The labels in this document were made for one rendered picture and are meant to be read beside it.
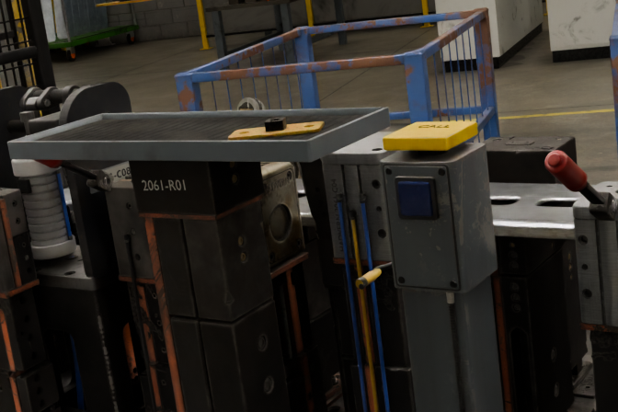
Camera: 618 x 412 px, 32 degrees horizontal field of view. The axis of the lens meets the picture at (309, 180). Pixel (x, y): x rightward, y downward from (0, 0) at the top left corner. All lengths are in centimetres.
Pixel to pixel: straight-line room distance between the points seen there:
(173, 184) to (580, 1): 823
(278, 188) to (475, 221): 38
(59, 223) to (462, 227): 65
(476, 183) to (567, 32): 830
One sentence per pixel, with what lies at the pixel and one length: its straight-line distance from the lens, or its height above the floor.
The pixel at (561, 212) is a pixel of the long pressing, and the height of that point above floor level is 100.
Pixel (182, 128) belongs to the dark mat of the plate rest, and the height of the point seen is 116.
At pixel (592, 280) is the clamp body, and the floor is 99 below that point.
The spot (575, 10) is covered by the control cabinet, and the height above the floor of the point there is 41.
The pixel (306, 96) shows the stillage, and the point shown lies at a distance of 452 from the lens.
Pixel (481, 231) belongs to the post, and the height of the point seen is 107.
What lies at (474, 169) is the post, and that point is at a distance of 91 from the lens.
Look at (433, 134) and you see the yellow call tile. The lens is 88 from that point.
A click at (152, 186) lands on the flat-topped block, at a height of 112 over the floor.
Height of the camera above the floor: 133
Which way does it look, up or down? 13 degrees down
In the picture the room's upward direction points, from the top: 8 degrees counter-clockwise
